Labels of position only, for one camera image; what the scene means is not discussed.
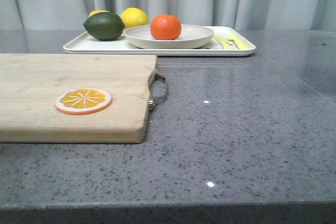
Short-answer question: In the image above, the white round plate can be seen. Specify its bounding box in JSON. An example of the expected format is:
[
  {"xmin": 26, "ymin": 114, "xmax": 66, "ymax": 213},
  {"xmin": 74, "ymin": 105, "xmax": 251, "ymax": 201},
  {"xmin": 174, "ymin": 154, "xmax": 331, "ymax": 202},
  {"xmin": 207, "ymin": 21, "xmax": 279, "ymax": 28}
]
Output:
[{"xmin": 123, "ymin": 24, "xmax": 215, "ymax": 50}]

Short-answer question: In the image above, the orange mandarin fruit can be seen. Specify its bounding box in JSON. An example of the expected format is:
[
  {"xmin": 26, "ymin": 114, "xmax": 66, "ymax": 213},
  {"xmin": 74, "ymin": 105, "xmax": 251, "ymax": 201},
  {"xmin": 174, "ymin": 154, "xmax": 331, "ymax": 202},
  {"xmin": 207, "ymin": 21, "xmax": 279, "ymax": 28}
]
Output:
[{"xmin": 150, "ymin": 14, "xmax": 182, "ymax": 40}]

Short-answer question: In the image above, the white rectangular tray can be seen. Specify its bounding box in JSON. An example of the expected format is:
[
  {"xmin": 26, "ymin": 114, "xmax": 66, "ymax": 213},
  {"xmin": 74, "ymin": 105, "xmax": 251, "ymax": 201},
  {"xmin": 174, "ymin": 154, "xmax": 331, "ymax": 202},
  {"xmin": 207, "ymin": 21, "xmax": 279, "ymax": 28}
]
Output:
[{"xmin": 63, "ymin": 25, "xmax": 256, "ymax": 57}]

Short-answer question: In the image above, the yellow plastic fork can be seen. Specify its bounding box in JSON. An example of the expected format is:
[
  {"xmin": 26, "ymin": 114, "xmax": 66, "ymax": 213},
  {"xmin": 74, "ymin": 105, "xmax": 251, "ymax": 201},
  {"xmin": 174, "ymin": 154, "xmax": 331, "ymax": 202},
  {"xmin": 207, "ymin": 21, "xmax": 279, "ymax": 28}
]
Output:
[{"xmin": 227, "ymin": 33, "xmax": 250, "ymax": 50}]

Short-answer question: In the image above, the orange slice piece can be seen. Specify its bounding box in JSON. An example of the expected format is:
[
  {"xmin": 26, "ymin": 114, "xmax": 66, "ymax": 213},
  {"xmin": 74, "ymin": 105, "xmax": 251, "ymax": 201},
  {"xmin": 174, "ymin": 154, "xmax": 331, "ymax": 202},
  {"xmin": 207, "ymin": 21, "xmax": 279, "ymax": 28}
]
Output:
[{"xmin": 54, "ymin": 88, "xmax": 112, "ymax": 115}]

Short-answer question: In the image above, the yellow lemon right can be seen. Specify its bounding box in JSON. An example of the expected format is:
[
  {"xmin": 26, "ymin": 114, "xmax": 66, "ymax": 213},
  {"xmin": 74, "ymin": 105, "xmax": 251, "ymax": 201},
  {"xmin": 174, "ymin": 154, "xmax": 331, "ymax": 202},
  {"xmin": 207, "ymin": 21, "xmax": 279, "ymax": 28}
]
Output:
[{"xmin": 120, "ymin": 7, "xmax": 149, "ymax": 29}]

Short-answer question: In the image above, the green lime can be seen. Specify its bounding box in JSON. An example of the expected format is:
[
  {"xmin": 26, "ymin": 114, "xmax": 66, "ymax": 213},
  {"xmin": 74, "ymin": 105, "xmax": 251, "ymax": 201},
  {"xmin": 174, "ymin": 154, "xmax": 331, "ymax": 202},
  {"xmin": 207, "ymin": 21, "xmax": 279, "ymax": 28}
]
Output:
[{"xmin": 83, "ymin": 12, "xmax": 125, "ymax": 40}]

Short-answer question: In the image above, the yellow lemon behind lime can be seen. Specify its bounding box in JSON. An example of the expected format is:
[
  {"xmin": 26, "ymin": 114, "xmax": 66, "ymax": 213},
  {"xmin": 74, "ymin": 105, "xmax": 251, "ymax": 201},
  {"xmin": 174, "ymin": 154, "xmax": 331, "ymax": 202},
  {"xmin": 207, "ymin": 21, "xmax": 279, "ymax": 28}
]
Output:
[{"xmin": 88, "ymin": 9, "xmax": 109, "ymax": 17}]

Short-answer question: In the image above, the wooden cutting board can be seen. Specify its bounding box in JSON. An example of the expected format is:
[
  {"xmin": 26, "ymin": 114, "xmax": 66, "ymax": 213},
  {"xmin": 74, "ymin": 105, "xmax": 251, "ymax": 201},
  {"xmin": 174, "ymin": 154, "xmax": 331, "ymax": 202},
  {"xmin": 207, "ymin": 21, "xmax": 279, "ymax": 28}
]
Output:
[{"xmin": 1, "ymin": 54, "xmax": 157, "ymax": 143}]

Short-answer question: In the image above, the metal cutting board handle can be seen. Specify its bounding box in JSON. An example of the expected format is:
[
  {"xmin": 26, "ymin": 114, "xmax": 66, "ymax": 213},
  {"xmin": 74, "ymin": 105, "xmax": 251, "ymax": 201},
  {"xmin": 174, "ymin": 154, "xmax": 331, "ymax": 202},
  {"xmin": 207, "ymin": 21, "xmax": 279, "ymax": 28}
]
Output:
[{"xmin": 148, "ymin": 72, "xmax": 168, "ymax": 112}]

